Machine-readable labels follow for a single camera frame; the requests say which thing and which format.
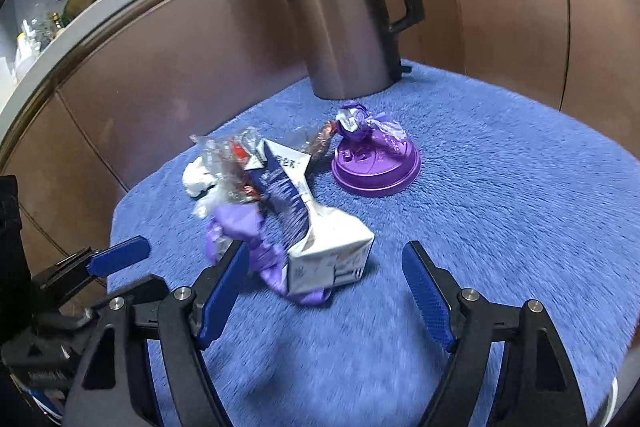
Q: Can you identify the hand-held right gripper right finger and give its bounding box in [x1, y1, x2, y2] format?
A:
[401, 241, 588, 427]

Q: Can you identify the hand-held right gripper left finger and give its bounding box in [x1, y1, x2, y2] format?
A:
[62, 239, 251, 427]

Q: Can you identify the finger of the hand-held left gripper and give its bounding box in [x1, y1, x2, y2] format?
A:
[102, 274, 171, 314]
[31, 236, 152, 308]

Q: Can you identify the purple rubber glove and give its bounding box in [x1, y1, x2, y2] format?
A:
[205, 202, 333, 306]

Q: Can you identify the white tissue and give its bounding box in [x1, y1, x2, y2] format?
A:
[182, 159, 222, 198]

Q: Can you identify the crushed white and blue carton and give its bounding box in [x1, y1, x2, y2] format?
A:
[257, 138, 376, 297]

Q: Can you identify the purple plastic cup lid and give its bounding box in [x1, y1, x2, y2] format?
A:
[331, 134, 422, 198]

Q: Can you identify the clear plastic wrapper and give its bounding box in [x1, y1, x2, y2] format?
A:
[190, 129, 266, 204]

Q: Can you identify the brown candy wrapper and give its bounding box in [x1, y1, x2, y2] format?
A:
[305, 121, 342, 158]

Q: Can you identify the purple foil candy wrapper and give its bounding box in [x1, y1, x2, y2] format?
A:
[336, 103, 407, 148]

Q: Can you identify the blue fluffy towel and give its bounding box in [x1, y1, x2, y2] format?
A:
[107, 59, 636, 427]

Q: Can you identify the white oil bottle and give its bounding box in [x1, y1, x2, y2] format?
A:
[12, 32, 41, 82]

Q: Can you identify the grey and black electric kettle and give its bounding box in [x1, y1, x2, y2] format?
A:
[274, 0, 427, 100]

